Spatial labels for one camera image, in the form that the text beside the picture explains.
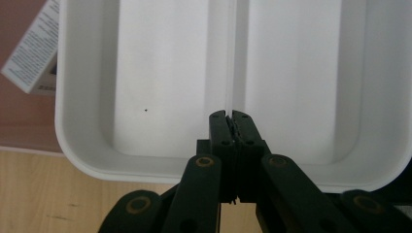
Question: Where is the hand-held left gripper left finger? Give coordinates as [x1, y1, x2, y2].
[196, 110, 239, 204]

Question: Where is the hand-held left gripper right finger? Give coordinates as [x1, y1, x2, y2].
[232, 110, 272, 204]

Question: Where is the white tray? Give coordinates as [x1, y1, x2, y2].
[53, 0, 412, 194]

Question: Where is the pink storage box with lid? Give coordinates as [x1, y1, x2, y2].
[0, 0, 67, 157]

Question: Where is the white and silver carton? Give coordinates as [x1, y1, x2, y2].
[0, 0, 61, 96]

